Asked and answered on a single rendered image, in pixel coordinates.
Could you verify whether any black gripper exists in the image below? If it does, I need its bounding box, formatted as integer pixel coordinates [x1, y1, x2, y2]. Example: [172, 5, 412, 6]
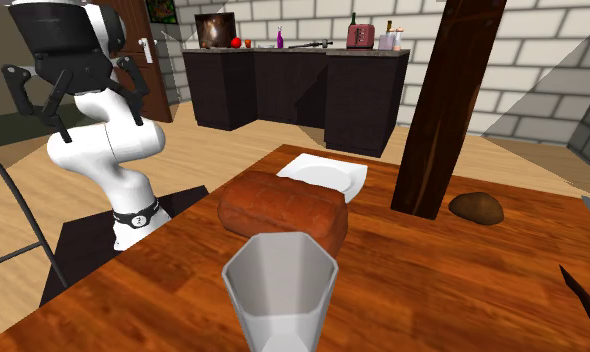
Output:
[0, 2, 150, 144]

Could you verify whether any brown wooden door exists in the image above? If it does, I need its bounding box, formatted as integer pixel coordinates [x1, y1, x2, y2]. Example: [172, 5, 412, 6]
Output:
[94, 0, 175, 125]

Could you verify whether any black robot stand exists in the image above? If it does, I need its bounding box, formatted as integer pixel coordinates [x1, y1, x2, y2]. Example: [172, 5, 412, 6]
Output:
[38, 185, 211, 308]

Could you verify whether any dark kitchen counter cabinet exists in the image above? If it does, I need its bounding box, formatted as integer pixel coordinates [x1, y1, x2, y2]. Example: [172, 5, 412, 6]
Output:
[182, 11, 412, 159]

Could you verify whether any brown bread loaf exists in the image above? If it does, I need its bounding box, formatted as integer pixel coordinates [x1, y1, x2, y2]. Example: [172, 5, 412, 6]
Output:
[216, 169, 350, 260]

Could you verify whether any white square plate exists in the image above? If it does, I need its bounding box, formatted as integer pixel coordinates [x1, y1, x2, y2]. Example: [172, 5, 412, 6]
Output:
[276, 152, 369, 205]

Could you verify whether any white angular cup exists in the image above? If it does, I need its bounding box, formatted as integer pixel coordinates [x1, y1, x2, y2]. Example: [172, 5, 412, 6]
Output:
[221, 231, 340, 352]

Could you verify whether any brown wooden table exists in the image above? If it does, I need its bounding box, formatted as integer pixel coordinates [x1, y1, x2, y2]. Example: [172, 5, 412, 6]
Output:
[0, 143, 590, 352]

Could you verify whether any brown potato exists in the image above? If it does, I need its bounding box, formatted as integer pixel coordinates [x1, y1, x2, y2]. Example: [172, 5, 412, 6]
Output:
[447, 191, 505, 227]

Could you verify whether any dark framed wall picture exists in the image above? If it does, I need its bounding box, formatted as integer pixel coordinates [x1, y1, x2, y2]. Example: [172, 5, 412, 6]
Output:
[145, 0, 179, 25]

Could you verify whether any grey metal chair frame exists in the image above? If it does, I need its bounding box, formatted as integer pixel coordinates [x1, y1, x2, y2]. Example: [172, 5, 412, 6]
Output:
[0, 152, 70, 290]

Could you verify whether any dark brown wooden post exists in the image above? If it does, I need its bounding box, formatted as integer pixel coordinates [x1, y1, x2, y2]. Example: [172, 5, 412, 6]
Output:
[390, 0, 509, 221]

